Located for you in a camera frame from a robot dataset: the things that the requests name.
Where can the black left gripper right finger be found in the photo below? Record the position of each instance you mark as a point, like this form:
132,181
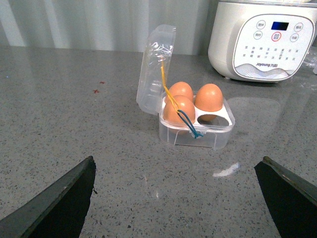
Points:
291,200

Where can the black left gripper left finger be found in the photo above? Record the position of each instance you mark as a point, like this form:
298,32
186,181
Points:
59,211

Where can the clear plastic egg box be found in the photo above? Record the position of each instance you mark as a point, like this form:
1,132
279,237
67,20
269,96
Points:
215,127

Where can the brown egg back right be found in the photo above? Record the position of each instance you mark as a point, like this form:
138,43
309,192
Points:
209,98

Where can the brown egg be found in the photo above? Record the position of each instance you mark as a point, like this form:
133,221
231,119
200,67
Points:
182,88
209,98
170,117

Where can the brown egg front left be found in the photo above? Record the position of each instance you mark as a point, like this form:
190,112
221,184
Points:
170,117

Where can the brown egg back left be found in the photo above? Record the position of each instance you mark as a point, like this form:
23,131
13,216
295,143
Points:
182,88

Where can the blue rubber band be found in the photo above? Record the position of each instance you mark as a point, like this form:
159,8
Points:
183,116

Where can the clear plastic wrap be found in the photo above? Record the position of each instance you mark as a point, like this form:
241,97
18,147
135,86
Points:
310,60

